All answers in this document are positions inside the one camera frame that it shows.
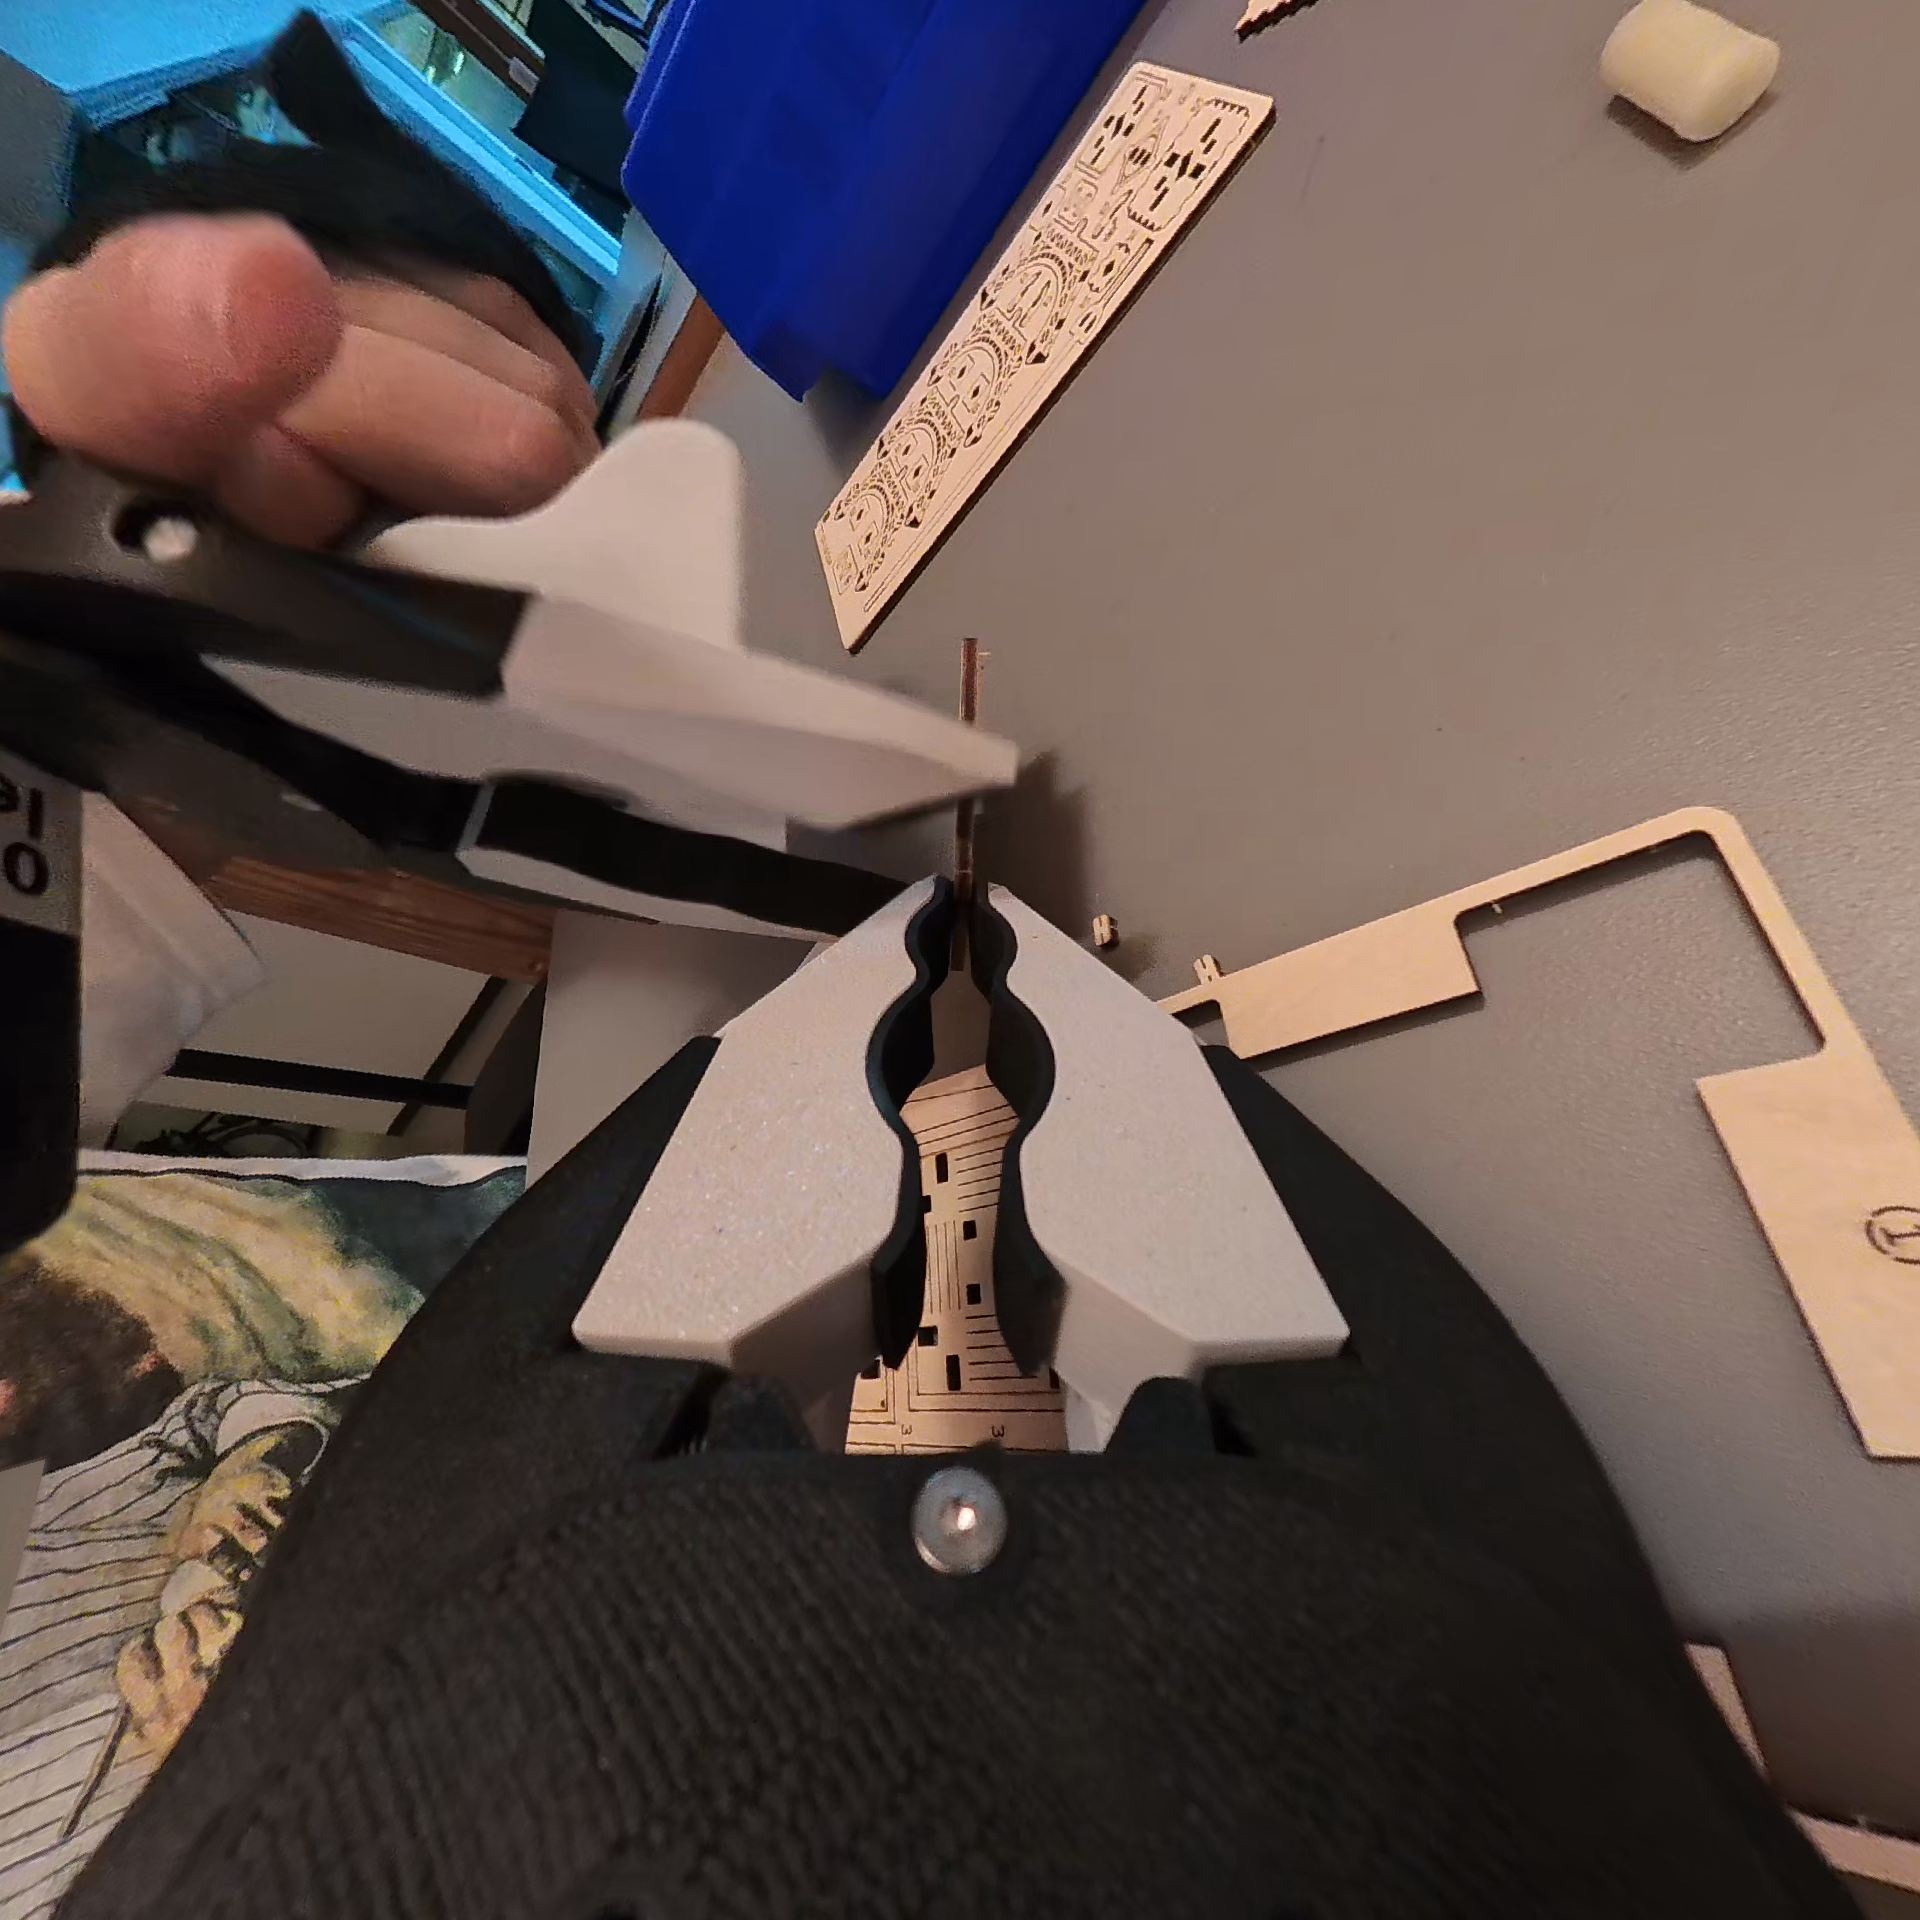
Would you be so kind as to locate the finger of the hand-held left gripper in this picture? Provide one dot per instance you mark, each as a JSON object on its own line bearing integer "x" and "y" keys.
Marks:
{"x": 719, "y": 717}
{"x": 677, "y": 867}

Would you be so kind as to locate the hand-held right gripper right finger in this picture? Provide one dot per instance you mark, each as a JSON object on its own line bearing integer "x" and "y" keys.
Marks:
{"x": 1183, "y": 1201}

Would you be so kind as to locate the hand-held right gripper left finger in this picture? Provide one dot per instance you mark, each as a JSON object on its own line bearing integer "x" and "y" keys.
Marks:
{"x": 750, "y": 1182}

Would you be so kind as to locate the cross-shaped wooden piece diamond print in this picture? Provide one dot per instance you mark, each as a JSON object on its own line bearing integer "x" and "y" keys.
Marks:
{"x": 973, "y": 717}

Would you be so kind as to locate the wooden puzzle sheet square cutout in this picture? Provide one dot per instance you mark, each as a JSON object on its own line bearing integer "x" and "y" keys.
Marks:
{"x": 1815, "y": 1201}

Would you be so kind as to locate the grey desk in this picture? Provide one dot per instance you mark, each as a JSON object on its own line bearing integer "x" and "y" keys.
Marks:
{"x": 1499, "y": 524}

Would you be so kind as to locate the person's left hand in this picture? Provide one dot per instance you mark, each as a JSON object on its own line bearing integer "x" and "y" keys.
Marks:
{"x": 301, "y": 390}

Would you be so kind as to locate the thick wooden beam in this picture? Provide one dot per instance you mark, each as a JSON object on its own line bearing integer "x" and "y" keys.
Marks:
{"x": 376, "y": 925}

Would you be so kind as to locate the wooden puzzle sheet arch parts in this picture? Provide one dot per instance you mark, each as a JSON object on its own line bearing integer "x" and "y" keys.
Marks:
{"x": 1033, "y": 358}

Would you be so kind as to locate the blue plastic bin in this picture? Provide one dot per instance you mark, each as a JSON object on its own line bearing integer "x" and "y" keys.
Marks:
{"x": 842, "y": 167}

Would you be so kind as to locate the small serrated square wooden piece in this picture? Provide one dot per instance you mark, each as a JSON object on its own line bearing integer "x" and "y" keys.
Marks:
{"x": 1275, "y": 14}

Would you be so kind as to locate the cream wax stick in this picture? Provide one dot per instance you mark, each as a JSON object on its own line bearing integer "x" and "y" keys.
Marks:
{"x": 1690, "y": 67}

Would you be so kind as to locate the black picture frame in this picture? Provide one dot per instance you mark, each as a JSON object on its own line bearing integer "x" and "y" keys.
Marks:
{"x": 301, "y": 1069}

